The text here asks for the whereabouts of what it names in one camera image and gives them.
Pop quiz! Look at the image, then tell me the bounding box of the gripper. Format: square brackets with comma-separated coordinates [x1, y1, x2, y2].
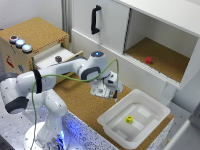
[90, 71, 123, 100]

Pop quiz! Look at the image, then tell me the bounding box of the yellow block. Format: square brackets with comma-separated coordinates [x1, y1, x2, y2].
[125, 115, 134, 124]

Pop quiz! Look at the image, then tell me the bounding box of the pink block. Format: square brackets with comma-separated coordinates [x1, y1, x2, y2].
[144, 56, 154, 65]

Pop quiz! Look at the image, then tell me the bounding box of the purple block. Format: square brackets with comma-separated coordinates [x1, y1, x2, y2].
[54, 55, 63, 64]

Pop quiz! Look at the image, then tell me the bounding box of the white plastic box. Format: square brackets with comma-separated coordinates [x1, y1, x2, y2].
[96, 88, 172, 150]

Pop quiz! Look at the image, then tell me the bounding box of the white sliding door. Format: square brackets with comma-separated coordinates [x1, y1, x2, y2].
[72, 0, 131, 54]

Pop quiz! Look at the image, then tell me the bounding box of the wooden drawer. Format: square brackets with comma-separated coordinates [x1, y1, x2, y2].
[32, 46, 85, 84]

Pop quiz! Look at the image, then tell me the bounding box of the white cabinet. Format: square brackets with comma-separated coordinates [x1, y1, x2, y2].
[70, 0, 200, 108]

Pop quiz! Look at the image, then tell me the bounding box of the green button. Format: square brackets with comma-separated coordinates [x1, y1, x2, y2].
[21, 43, 34, 54]

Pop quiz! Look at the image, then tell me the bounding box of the wooden drawer box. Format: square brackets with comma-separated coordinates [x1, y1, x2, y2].
[0, 16, 71, 76]

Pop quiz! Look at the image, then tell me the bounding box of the blue button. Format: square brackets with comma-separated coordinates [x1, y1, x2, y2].
[15, 38, 27, 49]

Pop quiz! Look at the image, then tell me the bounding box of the red button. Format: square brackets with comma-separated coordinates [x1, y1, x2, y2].
[9, 34, 19, 45]

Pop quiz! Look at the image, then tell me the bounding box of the black door handle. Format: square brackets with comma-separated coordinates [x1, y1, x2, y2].
[90, 4, 102, 36]

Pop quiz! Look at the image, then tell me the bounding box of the green cable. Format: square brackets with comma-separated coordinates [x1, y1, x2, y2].
[29, 58, 121, 150]

